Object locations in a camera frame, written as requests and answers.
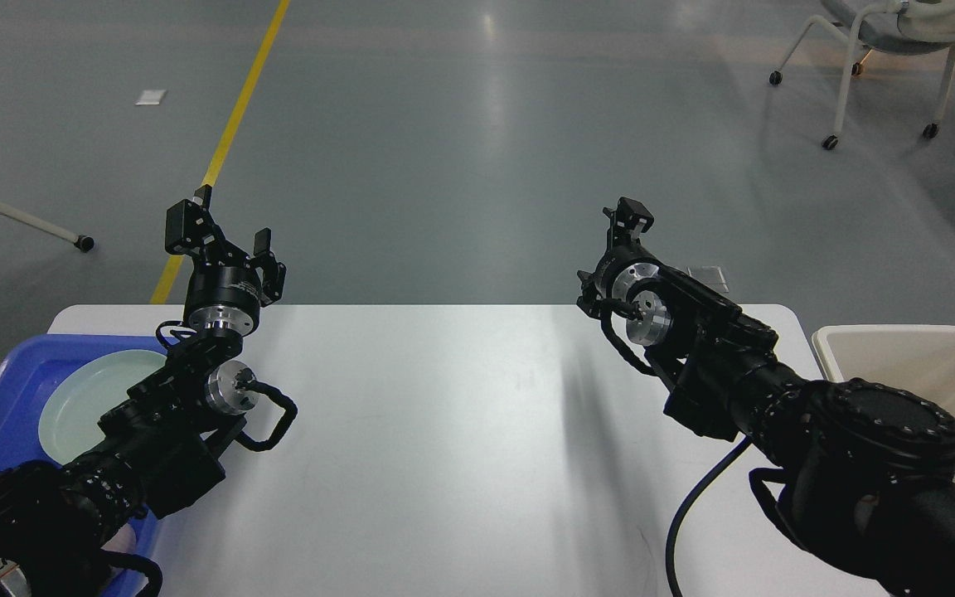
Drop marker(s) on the grey office chair right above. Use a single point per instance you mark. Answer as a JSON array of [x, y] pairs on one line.
[[895, 28]]

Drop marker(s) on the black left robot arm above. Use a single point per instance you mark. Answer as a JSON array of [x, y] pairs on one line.
[[162, 446]]

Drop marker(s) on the light green plate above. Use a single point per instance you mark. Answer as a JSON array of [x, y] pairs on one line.
[[68, 424]]

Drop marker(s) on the blue plastic tray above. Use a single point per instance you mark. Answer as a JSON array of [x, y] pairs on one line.
[[32, 371]]

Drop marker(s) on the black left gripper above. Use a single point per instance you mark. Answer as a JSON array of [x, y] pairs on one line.
[[221, 296]]

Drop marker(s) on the right floor outlet plate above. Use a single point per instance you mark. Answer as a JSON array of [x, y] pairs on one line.
[[711, 277]]

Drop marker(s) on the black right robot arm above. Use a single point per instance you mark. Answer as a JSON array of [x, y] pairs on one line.
[[861, 475]]

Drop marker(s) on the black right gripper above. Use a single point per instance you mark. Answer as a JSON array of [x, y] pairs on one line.
[[623, 280]]

